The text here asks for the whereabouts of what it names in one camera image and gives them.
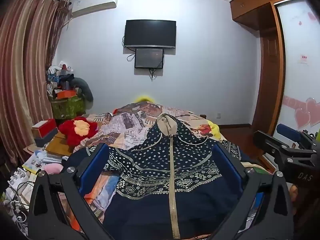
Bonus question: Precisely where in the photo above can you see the pile of household clutter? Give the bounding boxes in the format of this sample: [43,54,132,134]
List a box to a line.
[46,60,83,98]

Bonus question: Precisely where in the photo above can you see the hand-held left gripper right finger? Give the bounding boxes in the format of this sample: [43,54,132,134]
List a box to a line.
[207,144,294,240]

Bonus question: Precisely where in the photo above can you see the grey pillow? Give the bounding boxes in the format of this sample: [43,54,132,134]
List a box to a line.
[70,77,94,103]

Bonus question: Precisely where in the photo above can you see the dark grey box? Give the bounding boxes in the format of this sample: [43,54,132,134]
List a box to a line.
[34,127,59,147]

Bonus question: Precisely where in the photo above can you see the white air conditioner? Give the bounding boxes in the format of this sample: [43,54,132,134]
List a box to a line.
[71,0,118,18]

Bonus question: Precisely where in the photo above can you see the large black television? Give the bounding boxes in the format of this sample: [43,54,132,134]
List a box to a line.
[124,19,177,48]

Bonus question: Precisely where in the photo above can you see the striped pink brown curtain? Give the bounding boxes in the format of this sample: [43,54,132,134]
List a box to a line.
[0,0,70,165]

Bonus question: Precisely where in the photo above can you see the wooden board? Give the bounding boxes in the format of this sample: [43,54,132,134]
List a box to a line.
[45,131,75,157]

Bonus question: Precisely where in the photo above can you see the pink soft item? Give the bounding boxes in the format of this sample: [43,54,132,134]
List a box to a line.
[41,164,63,174]

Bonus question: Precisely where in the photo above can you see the brown wooden wardrobe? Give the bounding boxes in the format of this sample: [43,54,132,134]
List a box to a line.
[229,0,308,135]

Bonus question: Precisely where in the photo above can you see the white cables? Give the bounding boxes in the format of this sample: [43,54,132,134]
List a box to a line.
[5,180,35,223]

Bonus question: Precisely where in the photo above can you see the navy patterned zip hoodie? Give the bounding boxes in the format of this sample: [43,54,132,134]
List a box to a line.
[61,113,250,240]

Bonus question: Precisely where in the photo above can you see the red and white box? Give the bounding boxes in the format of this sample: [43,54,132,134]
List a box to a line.
[32,119,58,138]

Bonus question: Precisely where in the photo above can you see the white heart-decorated sliding door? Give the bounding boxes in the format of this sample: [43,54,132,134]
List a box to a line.
[274,0,320,140]

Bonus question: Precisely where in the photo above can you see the small black monitor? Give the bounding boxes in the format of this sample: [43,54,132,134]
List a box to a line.
[134,48,165,69]

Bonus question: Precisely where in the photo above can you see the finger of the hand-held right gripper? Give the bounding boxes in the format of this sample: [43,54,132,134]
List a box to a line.
[254,130,317,167]
[276,124,316,148]

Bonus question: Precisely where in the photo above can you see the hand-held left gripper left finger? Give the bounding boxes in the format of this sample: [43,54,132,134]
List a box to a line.
[28,143,111,240]

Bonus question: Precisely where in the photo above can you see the printed blanket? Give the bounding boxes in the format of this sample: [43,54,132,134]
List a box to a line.
[57,101,263,240]

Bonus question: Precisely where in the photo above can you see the red plush toy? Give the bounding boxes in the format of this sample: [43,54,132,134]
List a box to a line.
[59,116,98,146]

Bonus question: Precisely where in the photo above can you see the orange box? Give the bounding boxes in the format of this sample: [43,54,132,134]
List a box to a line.
[57,89,77,100]

